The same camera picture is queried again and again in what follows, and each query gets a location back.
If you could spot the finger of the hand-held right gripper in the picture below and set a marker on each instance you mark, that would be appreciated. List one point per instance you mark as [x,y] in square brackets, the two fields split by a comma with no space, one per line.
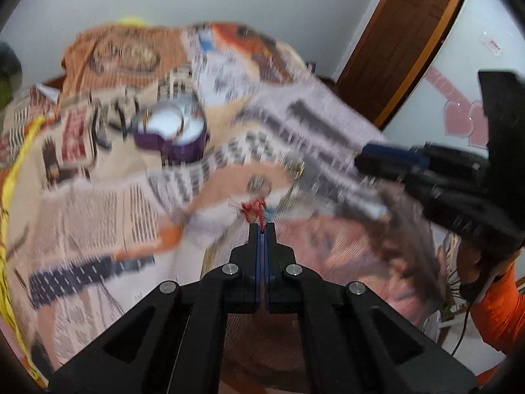
[381,168]
[393,152]

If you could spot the brown wooden door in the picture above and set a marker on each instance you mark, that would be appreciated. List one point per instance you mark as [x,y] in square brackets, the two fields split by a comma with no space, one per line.
[404,37]

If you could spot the dark green object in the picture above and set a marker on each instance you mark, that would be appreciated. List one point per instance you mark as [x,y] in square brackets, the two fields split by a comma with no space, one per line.
[8,74]

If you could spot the purple heart-shaped jewelry box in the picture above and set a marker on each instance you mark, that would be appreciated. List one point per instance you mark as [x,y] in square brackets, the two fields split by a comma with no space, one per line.
[174,131]

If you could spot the person's right hand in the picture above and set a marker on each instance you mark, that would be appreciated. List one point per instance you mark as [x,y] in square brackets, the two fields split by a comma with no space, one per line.
[471,266]

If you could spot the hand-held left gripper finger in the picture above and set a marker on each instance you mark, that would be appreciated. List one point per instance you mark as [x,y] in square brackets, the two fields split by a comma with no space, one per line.
[257,254]
[267,254]

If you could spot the small silver beaded jewelry piece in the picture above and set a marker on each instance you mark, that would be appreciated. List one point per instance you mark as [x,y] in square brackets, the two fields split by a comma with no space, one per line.
[258,182]

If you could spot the person's right forearm orange sleeve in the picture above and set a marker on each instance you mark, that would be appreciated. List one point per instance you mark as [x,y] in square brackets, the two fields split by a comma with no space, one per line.
[500,316]

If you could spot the small gold earring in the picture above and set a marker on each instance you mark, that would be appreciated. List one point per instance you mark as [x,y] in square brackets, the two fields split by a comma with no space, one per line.
[297,169]

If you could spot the pink heart wall decal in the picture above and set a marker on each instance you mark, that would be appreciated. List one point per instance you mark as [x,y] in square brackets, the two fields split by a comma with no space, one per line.
[467,121]

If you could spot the printed patchwork blanket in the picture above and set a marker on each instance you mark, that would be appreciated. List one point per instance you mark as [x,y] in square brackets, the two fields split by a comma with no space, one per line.
[205,234]

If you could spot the gold bangle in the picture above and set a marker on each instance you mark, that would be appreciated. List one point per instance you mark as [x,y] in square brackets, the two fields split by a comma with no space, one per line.
[180,125]

